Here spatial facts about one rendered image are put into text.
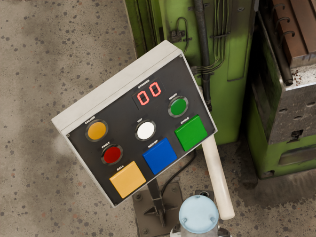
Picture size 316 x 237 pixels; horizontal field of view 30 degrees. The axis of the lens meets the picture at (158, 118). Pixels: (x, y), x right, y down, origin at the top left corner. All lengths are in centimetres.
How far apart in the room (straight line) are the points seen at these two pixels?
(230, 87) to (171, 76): 66
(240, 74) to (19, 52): 128
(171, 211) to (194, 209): 132
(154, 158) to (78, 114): 24
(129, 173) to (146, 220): 102
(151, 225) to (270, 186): 52
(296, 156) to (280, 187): 18
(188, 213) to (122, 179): 35
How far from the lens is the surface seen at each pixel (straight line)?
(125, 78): 139
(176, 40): 164
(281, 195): 252
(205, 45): 170
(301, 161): 241
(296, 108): 183
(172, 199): 249
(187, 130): 149
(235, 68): 193
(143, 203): 249
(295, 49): 166
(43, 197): 259
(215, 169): 186
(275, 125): 191
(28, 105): 276
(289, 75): 166
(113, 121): 137
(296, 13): 170
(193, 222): 115
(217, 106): 217
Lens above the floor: 241
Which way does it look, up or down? 67 degrees down
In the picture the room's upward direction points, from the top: 12 degrees counter-clockwise
